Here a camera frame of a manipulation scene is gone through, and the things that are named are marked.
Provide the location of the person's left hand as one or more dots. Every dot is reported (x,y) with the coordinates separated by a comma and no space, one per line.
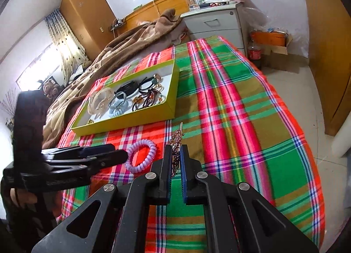
(21,198)

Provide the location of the beige hair claw clip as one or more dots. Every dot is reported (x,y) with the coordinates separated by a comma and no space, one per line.
(96,105)

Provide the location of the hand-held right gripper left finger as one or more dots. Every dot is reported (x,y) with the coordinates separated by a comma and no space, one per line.
(169,176)

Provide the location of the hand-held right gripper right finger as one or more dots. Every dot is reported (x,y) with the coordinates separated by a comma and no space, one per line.
(184,176)

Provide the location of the orange box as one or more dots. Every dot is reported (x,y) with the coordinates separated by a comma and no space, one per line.
(271,38)

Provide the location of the clear plastic bag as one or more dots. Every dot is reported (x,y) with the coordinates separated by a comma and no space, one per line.
(255,18)

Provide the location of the wooden door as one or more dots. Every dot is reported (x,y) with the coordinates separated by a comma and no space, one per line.
(323,50)

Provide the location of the dotted curtain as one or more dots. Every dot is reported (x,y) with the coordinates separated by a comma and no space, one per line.
(65,42)

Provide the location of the plaid cloth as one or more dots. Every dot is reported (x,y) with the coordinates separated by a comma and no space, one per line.
(233,118)

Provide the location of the brown patterned blanket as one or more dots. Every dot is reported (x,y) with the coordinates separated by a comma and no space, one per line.
(123,47)

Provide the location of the dried branch decoration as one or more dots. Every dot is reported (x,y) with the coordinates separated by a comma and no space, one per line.
(6,102)

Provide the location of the black oval hair clip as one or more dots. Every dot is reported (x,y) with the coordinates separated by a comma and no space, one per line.
(124,88)

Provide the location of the cardboard box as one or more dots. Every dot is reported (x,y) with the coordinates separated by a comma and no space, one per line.
(277,55)

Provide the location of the window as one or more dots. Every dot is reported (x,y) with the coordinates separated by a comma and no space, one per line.
(41,69)

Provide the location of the cola bottle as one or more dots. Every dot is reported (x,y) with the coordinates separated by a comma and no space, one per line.
(254,53)

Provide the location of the white nightstand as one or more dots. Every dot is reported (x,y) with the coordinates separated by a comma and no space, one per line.
(214,25)

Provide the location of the yellow-green shallow box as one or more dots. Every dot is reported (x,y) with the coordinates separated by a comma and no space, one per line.
(123,125)

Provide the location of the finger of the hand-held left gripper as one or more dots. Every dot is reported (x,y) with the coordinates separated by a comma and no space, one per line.
(96,149)
(115,155)

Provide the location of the wooden headboard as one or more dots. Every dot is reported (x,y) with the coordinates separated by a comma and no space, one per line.
(164,3)

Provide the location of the wooden wardrobe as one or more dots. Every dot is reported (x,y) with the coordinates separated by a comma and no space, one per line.
(85,11)

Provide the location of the clear drinking glass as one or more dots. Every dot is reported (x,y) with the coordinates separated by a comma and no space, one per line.
(192,2)

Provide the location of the brown plush toy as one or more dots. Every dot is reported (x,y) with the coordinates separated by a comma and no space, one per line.
(50,88)

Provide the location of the rhinestone hair clip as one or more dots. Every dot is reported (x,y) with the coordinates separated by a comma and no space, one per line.
(175,143)

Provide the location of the black power strip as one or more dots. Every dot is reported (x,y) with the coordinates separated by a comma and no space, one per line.
(118,24)

